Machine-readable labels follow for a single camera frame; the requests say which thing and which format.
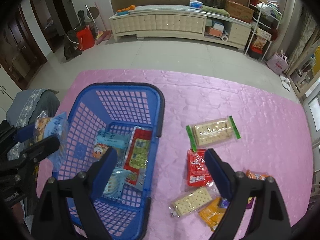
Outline teal biscuit packet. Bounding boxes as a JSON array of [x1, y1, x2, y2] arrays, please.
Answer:
[[102, 167, 131, 199]]

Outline blue cartoon cake bag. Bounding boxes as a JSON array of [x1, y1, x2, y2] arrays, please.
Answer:
[[34, 111, 69, 172]]

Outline red snack packet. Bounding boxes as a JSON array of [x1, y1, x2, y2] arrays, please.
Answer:
[[187, 149, 213, 187]]

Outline orange chips packet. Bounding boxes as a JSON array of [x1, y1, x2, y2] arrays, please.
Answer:
[[246, 170, 268, 180]]

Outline red yellow snack pouch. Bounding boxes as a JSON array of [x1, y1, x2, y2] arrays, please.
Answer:
[[123, 126, 152, 191]]

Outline light blue cartoon snack bag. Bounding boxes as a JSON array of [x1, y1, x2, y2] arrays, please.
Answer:
[[92, 129, 130, 162]]

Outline orange snack packet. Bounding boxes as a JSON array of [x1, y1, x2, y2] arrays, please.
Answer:
[[199, 197, 229, 232]]

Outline clear cracker pack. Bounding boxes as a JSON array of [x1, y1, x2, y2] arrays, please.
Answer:
[[169, 187, 213, 217]]

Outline green edged cracker pack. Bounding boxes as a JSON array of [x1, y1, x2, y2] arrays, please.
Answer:
[[185, 115, 241, 151]]

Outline pink quilted table cover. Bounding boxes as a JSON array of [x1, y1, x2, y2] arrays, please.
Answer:
[[53, 69, 313, 239]]

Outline blue plastic basket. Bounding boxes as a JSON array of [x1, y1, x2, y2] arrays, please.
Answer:
[[54, 82, 165, 239]]

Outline black bag on floor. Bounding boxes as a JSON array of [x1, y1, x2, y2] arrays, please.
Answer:
[[64, 24, 83, 61]]

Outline red shopping bag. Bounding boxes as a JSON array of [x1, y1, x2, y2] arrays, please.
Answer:
[[76, 25, 95, 51]]

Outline white slippers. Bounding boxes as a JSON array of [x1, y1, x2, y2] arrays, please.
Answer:
[[279, 75, 291, 92]]

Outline pink tote bag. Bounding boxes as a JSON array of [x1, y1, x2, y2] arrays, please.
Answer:
[[266, 50, 289, 75]]

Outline oranges on blue plate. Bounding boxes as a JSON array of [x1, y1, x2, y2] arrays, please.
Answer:
[[117, 5, 136, 15]]

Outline cream tv cabinet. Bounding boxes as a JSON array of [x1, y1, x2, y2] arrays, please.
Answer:
[[110, 5, 252, 50]]

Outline white metal shelf rack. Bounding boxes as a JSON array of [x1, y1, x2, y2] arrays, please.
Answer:
[[245, 0, 283, 61]]

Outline cardboard box on cabinet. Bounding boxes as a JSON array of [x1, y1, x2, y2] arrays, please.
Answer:
[[225, 0, 254, 23]]

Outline green folded cloth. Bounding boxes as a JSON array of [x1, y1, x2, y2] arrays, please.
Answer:
[[201, 5, 230, 17]]

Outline blue tissue box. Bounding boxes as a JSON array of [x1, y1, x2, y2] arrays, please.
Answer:
[[189, 0, 203, 10]]

